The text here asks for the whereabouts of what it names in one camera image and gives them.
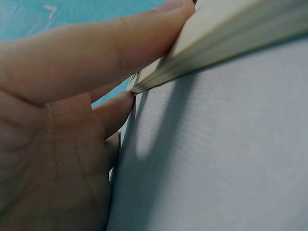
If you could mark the cream thick book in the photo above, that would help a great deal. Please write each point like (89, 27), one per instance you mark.
(231, 31)

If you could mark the person's left hand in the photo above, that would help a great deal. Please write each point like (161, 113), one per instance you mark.
(53, 149)

